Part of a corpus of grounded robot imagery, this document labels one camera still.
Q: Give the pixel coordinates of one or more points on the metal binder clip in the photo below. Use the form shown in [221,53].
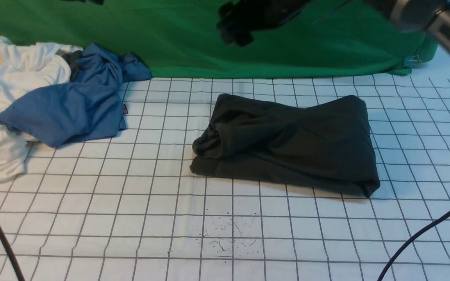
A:
[412,62]

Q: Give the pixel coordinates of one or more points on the dark gray long-sleeved shirt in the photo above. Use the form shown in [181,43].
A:
[326,146]

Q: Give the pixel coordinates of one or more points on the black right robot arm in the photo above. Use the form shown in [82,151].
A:
[430,16]

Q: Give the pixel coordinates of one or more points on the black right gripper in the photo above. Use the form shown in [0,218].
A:
[238,20]

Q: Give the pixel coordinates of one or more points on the white shirt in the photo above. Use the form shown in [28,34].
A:
[23,69]

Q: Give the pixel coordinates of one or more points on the blue shirt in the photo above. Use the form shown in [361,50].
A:
[85,109]

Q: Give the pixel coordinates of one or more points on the green backdrop cloth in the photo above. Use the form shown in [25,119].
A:
[179,39]

